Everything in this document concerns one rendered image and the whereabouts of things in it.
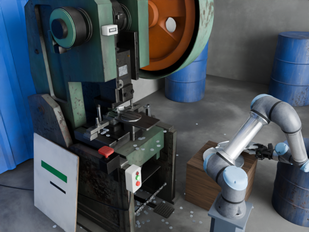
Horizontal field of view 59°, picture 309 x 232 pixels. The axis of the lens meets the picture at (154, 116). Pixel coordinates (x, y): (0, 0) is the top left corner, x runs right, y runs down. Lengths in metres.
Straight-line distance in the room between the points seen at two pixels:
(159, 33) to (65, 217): 1.36
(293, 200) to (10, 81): 2.33
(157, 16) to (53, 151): 1.10
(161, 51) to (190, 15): 0.33
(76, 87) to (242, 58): 3.49
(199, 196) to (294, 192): 0.64
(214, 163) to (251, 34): 3.41
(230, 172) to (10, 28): 1.98
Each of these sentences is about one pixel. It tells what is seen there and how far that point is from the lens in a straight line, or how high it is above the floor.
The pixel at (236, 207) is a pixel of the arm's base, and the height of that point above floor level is 0.52.
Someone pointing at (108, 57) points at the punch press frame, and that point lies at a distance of 1.43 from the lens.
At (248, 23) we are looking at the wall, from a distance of 4.68.
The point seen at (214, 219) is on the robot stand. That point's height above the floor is 0.42.
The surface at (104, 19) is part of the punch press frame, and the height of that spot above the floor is 1.36.
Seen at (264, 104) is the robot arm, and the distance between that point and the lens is 1.52.
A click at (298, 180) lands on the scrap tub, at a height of 0.37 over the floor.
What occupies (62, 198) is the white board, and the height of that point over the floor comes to 0.24.
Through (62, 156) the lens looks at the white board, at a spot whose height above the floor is 0.53.
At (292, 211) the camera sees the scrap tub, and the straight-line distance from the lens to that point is 2.20.
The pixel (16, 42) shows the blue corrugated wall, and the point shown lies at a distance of 2.58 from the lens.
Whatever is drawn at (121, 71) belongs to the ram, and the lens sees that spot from 1.59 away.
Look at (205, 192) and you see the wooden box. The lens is 2.07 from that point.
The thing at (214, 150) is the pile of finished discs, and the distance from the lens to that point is 2.15.
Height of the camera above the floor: 1.53
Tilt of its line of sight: 26 degrees down
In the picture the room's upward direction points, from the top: 1 degrees counter-clockwise
